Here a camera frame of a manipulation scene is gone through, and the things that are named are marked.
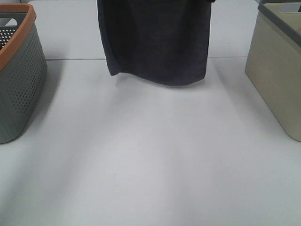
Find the dark navy towel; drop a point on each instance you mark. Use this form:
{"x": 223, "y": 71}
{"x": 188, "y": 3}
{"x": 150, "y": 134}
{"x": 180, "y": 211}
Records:
{"x": 162, "y": 41}

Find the beige basket grey rim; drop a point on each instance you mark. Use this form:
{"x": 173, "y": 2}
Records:
{"x": 274, "y": 62}

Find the grey perforated basket orange rim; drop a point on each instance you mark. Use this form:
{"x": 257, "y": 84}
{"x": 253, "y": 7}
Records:
{"x": 23, "y": 69}

